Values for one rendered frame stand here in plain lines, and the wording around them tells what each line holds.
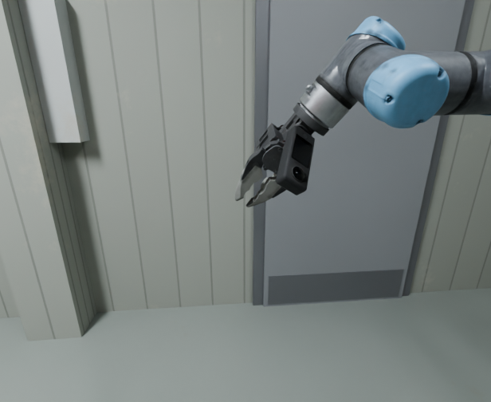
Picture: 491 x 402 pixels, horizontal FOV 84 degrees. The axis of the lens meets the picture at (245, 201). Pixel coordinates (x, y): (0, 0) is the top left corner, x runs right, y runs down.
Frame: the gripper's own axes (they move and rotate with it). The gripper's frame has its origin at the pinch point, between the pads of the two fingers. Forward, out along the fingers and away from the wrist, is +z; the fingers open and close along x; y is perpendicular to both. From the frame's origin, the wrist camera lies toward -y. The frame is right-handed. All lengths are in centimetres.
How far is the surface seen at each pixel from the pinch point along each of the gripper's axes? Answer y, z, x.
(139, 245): 78, 111, -2
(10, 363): 25, 173, 28
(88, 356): 28, 151, -4
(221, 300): 67, 118, -67
